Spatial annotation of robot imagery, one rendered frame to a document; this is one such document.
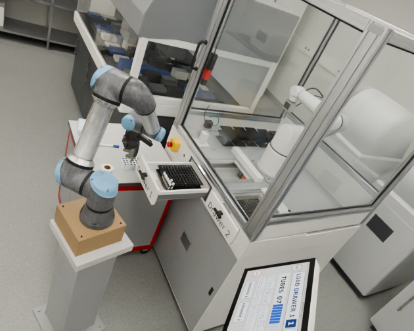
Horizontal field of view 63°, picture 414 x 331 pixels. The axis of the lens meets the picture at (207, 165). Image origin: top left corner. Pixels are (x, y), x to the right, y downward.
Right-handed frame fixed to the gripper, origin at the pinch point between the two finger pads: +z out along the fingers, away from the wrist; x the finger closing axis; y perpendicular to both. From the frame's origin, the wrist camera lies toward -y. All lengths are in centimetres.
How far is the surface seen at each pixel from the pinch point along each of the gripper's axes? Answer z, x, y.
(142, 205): 29.7, 10.6, -11.9
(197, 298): 53, 66, -37
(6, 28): 69, -355, 57
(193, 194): -2.5, 34.2, -26.2
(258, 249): -3, 76, -47
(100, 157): 8.4, -10.3, 14.3
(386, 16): -117, -178, -371
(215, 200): -7, 45, -34
